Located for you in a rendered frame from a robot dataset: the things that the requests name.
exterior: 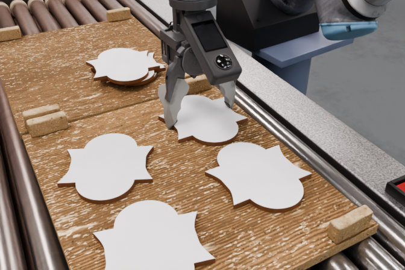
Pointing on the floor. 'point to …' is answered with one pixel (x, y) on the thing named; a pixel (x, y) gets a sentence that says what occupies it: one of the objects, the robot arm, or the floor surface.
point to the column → (295, 57)
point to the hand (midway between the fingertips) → (202, 118)
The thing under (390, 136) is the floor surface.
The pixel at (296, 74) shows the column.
